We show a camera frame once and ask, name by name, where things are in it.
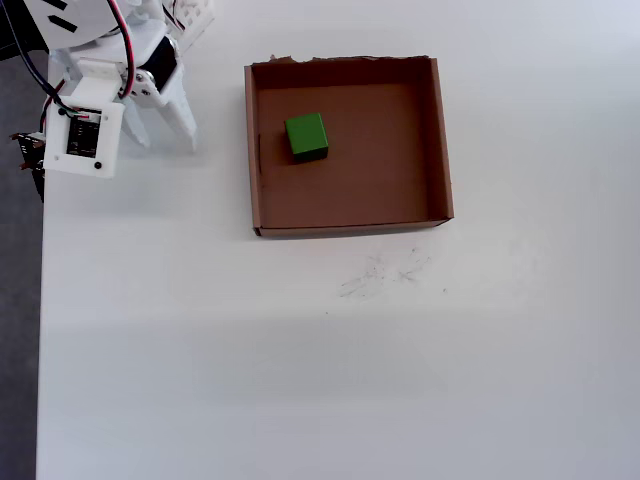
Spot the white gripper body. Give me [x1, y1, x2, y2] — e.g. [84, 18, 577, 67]
[49, 22, 181, 91]

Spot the black cylindrical knob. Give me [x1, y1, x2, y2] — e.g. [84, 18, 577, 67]
[0, 0, 51, 64]

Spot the black camera cable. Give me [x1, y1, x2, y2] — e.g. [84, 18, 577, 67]
[0, 0, 76, 119]

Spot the green cube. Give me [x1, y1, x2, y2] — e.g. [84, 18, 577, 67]
[283, 112, 331, 165]

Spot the small motor controller board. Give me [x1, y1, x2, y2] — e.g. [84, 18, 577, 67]
[8, 130, 47, 174]

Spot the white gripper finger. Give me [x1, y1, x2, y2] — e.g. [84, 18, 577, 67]
[133, 67, 198, 154]
[121, 98, 152, 150]

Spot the red black servo wire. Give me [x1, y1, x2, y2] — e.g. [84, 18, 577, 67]
[104, 0, 139, 99]

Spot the brown cardboard box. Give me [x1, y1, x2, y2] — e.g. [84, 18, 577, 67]
[243, 53, 456, 239]

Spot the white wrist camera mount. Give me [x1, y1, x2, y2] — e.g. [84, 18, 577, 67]
[42, 57, 126, 180]

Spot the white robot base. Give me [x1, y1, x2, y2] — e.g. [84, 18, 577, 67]
[162, 0, 216, 51]

